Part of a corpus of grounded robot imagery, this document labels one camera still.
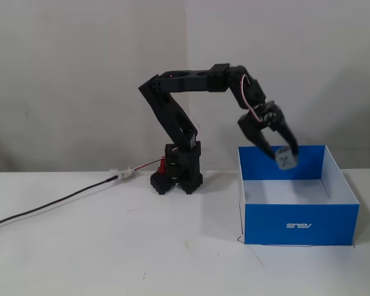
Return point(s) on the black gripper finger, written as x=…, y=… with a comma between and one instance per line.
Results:
x=288, y=135
x=262, y=143

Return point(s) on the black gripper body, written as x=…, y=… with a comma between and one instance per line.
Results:
x=266, y=124

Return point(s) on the blue and white cardboard box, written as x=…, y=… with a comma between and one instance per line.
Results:
x=296, y=225

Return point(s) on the red clamp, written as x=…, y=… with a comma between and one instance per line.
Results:
x=162, y=166

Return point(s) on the gray block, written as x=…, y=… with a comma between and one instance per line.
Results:
x=286, y=162

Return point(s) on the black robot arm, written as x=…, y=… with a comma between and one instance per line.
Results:
x=172, y=114

